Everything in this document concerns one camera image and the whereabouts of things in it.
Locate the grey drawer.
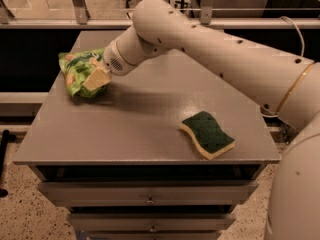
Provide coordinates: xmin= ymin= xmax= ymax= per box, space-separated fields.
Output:
xmin=38 ymin=181 xmax=258 ymax=207
xmin=68 ymin=213 xmax=235 ymax=233

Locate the green yellow sponge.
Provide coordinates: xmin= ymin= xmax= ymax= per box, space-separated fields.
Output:
xmin=180 ymin=111 xmax=235 ymax=160

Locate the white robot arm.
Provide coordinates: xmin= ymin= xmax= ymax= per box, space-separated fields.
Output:
xmin=103 ymin=0 xmax=320 ymax=240

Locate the metal railing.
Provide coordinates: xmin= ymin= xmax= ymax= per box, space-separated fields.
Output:
xmin=0 ymin=0 xmax=320 ymax=29

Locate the white cable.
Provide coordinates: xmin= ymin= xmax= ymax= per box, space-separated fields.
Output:
xmin=259 ymin=15 xmax=306 ymax=119

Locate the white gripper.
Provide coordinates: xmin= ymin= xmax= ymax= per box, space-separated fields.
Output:
xmin=83 ymin=41 xmax=127 ymax=91

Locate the upper grey drawer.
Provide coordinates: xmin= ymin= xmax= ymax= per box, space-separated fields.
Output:
xmin=38 ymin=181 xmax=258 ymax=207

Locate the green rice chip bag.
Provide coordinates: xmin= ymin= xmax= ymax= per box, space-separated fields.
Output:
xmin=59 ymin=49 xmax=110 ymax=98

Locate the lower grey drawer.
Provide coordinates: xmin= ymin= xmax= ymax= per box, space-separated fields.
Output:
xmin=68 ymin=213 xmax=235 ymax=233

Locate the black pole stand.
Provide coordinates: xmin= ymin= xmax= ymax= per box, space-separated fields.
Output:
xmin=0 ymin=129 xmax=16 ymax=198

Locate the grey drawer cabinet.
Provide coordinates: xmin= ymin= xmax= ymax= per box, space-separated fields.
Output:
xmin=12 ymin=29 xmax=282 ymax=240

